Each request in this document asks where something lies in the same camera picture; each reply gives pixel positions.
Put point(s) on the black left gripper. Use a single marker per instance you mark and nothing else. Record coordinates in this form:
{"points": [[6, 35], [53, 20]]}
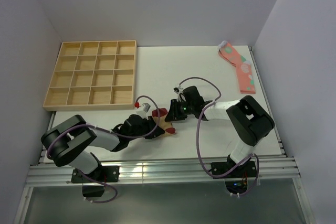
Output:
{"points": [[157, 132]]}

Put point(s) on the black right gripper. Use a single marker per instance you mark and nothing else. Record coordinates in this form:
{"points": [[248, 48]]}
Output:
{"points": [[174, 114]]}

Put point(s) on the beige red purple striped sock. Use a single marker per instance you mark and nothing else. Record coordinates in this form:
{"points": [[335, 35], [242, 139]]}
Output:
{"points": [[164, 128]]}

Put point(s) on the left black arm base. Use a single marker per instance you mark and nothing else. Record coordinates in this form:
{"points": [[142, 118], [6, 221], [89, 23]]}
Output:
{"points": [[95, 184]]}

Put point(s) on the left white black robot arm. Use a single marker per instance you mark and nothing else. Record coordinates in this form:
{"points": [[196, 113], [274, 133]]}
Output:
{"points": [[66, 143]]}

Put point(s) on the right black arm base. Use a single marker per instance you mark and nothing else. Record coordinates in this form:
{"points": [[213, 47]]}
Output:
{"points": [[240, 180]]}

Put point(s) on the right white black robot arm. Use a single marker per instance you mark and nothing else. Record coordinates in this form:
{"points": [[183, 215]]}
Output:
{"points": [[251, 122]]}

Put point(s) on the pink patterned sock pair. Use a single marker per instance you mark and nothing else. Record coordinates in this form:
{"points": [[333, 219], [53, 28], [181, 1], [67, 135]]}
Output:
{"points": [[242, 65]]}

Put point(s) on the wooden compartment tray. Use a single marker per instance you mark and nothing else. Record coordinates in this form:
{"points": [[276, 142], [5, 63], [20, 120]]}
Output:
{"points": [[93, 75]]}

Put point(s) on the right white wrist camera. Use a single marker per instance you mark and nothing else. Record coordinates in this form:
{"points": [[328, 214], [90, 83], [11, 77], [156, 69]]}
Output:
{"points": [[179, 91]]}

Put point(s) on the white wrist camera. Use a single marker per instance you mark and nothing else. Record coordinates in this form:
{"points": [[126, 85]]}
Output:
{"points": [[179, 91], [142, 109]]}

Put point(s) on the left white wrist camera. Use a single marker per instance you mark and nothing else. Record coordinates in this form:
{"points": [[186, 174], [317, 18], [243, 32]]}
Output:
{"points": [[142, 109]]}

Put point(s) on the aluminium mounting rail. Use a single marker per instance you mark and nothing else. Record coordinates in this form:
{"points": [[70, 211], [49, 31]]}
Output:
{"points": [[158, 172]]}

